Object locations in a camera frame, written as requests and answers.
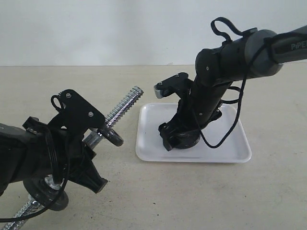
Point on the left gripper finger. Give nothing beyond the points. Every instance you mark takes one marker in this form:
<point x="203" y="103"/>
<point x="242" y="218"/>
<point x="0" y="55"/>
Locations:
<point x="85" y="174"/>

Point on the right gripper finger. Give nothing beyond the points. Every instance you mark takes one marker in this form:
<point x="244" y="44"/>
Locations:
<point x="169" y="141"/>
<point x="216" y="114"/>

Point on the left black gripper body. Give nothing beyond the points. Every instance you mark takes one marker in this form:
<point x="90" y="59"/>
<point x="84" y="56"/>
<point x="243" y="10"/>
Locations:
<point x="63" y="151"/>

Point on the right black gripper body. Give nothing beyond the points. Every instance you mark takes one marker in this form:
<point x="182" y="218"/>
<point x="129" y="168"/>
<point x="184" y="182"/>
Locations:
<point x="183" y="120"/>

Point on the chrome threaded dumbbell bar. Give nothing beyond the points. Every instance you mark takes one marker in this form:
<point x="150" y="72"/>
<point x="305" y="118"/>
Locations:
<point x="91" y="138"/>

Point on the chrome collar nut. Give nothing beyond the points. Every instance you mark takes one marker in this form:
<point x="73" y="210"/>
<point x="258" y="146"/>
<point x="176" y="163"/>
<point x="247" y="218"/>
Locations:
<point x="50" y="182"/>

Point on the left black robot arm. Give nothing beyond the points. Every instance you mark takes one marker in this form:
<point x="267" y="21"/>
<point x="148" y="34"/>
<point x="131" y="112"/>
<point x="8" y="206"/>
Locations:
<point x="37" y="150"/>

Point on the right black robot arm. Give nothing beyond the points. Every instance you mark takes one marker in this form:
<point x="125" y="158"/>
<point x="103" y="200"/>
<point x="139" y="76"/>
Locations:
<point x="260" y="53"/>

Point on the white rectangular plastic tray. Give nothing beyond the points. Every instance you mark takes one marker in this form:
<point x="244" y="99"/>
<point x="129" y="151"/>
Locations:
<point x="149" y="146"/>

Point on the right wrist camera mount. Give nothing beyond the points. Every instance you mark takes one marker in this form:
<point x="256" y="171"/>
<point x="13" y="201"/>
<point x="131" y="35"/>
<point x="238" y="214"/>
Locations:
<point x="179" y="84"/>

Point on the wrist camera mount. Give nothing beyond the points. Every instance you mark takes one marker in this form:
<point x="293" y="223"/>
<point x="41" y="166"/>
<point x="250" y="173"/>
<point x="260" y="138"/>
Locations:
<point x="179" y="84"/>
<point x="75" y="113"/>

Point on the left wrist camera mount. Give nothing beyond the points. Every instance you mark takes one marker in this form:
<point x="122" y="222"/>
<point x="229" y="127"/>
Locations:
<point x="75" y="113"/>

